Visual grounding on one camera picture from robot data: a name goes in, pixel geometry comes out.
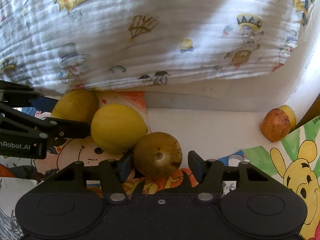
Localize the yellow-green pear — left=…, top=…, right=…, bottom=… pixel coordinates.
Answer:
left=51, top=89, right=99, bottom=125

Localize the yellow round citrus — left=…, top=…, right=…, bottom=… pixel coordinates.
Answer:
left=91, top=104, right=148, bottom=153

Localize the round brown fruit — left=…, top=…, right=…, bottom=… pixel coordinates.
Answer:
left=133, top=132, right=183, bottom=179

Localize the boys cartoon poster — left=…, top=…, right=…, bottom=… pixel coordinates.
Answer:
left=1, top=91, right=148, bottom=175

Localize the Winnie the Pooh poster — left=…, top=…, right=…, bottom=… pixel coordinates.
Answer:
left=242, top=116, right=319, bottom=239

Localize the Luffy anime poster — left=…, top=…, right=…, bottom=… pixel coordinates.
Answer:
left=122, top=151, right=249, bottom=196

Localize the red apple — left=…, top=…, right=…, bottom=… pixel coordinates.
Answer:
left=260, top=108, right=291, bottom=142

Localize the yellow fruit behind apple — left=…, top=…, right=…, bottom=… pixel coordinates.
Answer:
left=279, top=105, right=297, bottom=132

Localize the white cartoon print cloth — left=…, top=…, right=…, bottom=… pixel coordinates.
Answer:
left=1, top=0, right=319, bottom=95

